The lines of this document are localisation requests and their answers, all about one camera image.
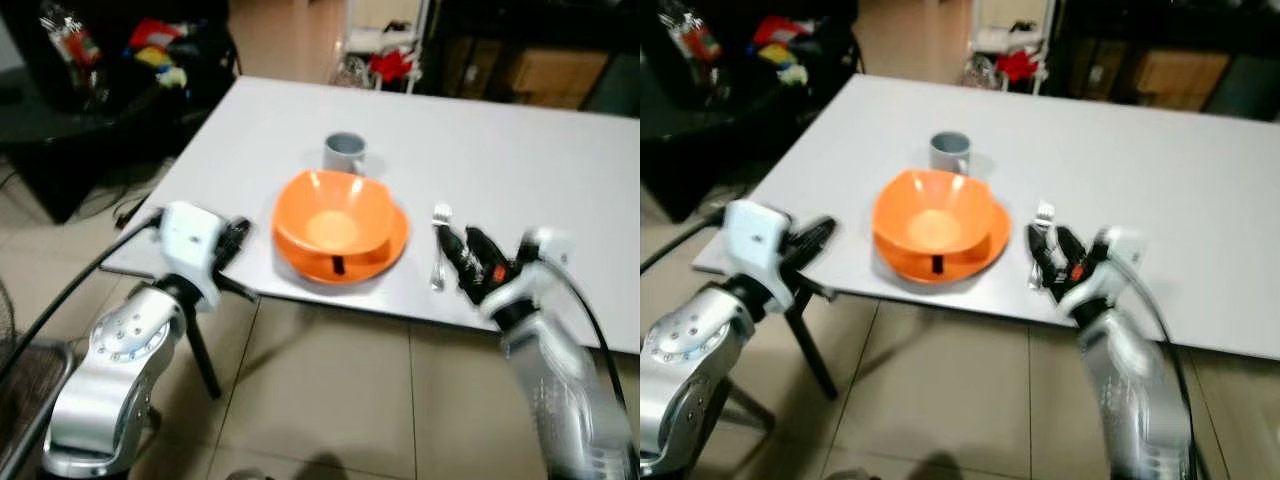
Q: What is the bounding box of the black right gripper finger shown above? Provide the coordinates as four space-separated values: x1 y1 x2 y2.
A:
1027 225 1067 293
465 227 517 277
1055 227 1098 273
439 227 484 294

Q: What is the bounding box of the silver metal fork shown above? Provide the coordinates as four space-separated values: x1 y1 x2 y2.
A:
1030 202 1058 292
430 204 455 292

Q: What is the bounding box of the orange plastic plate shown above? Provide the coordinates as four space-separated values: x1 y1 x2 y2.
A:
875 200 1012 285
275 200 411 285

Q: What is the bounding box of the black table leg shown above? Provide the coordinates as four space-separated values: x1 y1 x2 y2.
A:
785 296 840 402
183 300 224 400

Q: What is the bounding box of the grey mug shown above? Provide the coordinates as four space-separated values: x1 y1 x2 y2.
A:
928 131 973 177
322 132 369 177

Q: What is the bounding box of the black sofa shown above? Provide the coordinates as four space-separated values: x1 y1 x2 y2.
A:
640 0 863 223
0 0 243 225

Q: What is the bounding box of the brown cardboard box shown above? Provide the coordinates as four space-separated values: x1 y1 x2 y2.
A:
509 47 612 110
1134 49 1232 112

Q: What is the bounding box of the black shelf unit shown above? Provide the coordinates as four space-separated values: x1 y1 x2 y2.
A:
420 0 641 117
1045 0 1280 123

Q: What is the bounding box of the red cloth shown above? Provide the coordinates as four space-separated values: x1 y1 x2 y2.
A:
367 47 417 87
994 47 1042 84

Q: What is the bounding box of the red package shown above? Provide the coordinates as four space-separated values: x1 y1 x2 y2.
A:
127 17 187 52
751 14 812 47

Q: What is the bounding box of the clear plastic bag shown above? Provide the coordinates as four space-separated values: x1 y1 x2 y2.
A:
658 0 723 69
40 0 107 103

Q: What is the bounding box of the white metal rack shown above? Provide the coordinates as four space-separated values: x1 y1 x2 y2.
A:
334 0 437 93
964 0 1062 93

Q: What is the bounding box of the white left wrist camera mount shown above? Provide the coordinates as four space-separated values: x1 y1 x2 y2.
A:
158 200 227 309
722 198 796 301

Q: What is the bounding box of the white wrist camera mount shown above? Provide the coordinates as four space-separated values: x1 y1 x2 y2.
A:
515 228 577 293
1095 228 1147 293
722 198 796 301
158 200 227 309

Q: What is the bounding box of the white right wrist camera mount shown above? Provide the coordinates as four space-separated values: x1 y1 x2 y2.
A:
515 228 577 293
1095 228 1147 293

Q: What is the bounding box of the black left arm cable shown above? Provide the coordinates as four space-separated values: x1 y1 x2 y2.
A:
0 208 167 383
640 206 729 278

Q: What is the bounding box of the grey wire floor fan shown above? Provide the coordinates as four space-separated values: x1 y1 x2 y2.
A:
0 275 77 479

